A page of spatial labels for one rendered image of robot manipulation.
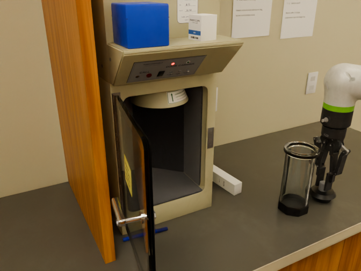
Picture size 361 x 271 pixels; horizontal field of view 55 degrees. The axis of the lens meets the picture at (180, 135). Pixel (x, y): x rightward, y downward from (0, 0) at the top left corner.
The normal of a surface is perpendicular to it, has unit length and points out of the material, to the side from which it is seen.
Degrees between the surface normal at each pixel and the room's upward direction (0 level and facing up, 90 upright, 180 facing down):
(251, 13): 90
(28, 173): 90
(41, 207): 0
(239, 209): 0
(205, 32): 90
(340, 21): 90
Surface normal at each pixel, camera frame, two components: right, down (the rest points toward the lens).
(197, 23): -0.81, 0.24
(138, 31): 0.47, 0.36
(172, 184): 0.00, -0.91
